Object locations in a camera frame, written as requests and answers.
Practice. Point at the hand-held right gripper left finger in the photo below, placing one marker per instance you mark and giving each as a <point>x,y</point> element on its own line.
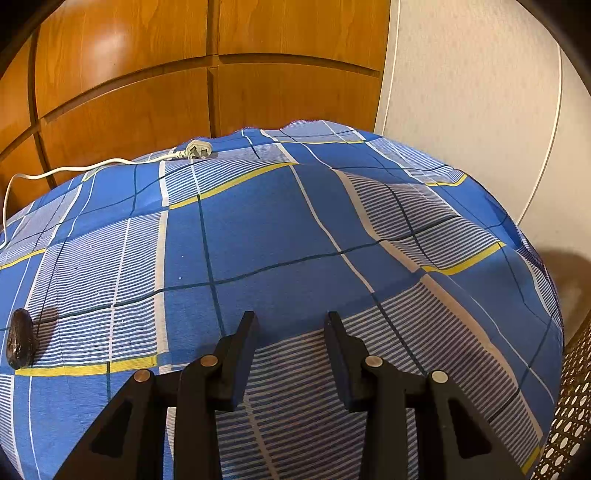
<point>242,364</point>

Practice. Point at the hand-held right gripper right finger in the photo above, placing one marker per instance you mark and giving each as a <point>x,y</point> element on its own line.
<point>344,364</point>

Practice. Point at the blue plaid tablecloth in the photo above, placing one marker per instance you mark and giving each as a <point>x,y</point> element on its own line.
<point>277,221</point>

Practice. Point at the wicker chair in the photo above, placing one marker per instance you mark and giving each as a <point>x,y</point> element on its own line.
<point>572,415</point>

